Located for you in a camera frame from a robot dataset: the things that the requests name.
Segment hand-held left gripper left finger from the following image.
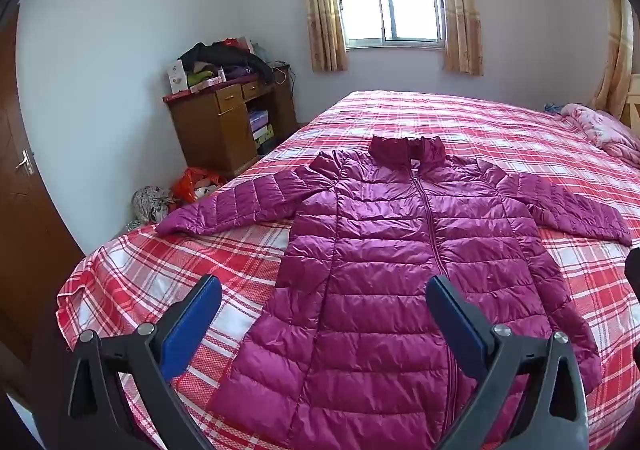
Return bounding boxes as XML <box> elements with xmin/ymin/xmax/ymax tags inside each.
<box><xmin>67</xmin><ymin>274</ymin><xmax>223</xmax><ymax>450</ymax></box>

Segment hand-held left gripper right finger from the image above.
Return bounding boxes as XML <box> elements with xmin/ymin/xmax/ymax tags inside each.
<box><xmin>425</xmin><ymin>274</ymin><xmax>591</xmax><ymax>450</ymax></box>

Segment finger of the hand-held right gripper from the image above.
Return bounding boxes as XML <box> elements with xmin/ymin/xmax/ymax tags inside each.
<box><xmin>625</xmin><ymin>247</ymin><xmax>640</xmax><ymax>295</ymax></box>

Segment magenta puffer jacket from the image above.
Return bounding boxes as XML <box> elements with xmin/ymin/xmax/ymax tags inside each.
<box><xmin>156</xmin><ymin>135</ymin><xmax>633</xmax><ymax>436</ymax></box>

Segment pile of dark clothes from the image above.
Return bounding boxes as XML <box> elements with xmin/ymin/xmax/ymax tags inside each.
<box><xmin>177</xmin><ymin>40</ymin><xmax>276</xmax><ymax>85</ymax></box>

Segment patterned grey bag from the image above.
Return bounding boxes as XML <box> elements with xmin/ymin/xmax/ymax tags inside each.
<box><xmin>131</xmin><ymin>185</ymin><xmax>176</xmax><ymax>225</ymax></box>

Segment orange plastic bag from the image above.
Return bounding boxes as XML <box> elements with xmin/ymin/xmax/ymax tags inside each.
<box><xmin>171</xmin><ymin>167</ymin><xmax>224</xmax><ymax>205</ymax></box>

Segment pink quilt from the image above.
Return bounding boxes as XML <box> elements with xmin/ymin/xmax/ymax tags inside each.
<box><xmin>560</xmin><ymin>102</ymin><xmax>640</xmax><ymax>165</ymax></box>

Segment brown wooden door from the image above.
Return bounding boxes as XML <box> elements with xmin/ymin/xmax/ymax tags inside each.
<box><xmin>0</xmin><ymin>4</ymin><xmax>86</xmax><ymax>381</ymax></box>

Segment bed with red plaid sheet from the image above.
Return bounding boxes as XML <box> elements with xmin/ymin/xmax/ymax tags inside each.
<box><xmin>55</xmin><ymin>90</ymin><xmax>640</xmax><ymax>450</ymax></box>

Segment wooden desk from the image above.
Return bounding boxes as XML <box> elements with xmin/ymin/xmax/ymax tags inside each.
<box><xmin>162</xmin><ymin>77</ymin><xmax>300</xmax><ymax>178</ymax></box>

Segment stacked boxes in desk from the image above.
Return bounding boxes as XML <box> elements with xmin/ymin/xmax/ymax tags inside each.
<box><xmin>248</xmin><ymin>110</ymin><xmax>276</xmax><ymax>151</ymax></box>

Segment yellow curtain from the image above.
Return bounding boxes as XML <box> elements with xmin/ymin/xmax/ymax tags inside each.
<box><xmin>587</xmin><ymin>0</ymin><xmax>637</xmax><ymax>121</ymax></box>

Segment white cardboard box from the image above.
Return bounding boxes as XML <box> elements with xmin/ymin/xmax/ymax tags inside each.
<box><xmin>166</xmin><ymin>60</ymin><xmax>190</xmax><ymax>95</ymax></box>

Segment beige patterned curtain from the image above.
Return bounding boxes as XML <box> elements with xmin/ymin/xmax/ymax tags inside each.
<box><xmin>300</xmin><ymin>0</ymin><xmax>349</xmax><ymax>73</ymax></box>
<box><xmin>432</xmin><ymin>0</ymin><xmax>485</xmax><ymax>76</ymax></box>

